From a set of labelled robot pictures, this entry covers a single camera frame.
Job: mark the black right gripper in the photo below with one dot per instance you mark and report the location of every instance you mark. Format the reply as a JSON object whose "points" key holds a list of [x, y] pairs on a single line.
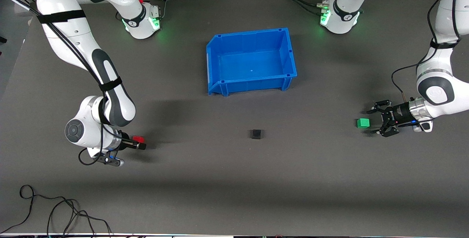
{"points": [[126, 143]]}

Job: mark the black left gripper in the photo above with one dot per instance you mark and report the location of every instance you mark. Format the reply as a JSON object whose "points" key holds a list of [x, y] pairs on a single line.
{"points": [[399, 115]]}

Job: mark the small red cube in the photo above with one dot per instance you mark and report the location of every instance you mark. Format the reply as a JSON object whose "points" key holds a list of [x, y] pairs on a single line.
{"points": [[137, 139]]}

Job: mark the small green cube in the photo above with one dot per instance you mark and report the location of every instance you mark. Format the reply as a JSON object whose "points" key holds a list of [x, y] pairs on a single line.
{"points": [[363, 123]]}

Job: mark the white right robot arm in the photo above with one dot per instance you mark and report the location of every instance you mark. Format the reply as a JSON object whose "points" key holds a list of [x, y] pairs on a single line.
{"points": [[111, 102]]}

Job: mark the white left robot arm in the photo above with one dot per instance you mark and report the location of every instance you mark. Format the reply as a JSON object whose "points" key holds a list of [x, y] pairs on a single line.
{"points": [[436, 91]]}

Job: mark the small black cube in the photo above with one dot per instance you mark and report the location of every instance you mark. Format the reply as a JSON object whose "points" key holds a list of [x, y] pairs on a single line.
{"points": [[256, 134]]}

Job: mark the blue plastic storage bin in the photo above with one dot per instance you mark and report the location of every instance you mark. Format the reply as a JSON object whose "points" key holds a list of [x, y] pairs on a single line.
{"points": [[253, 63]]}

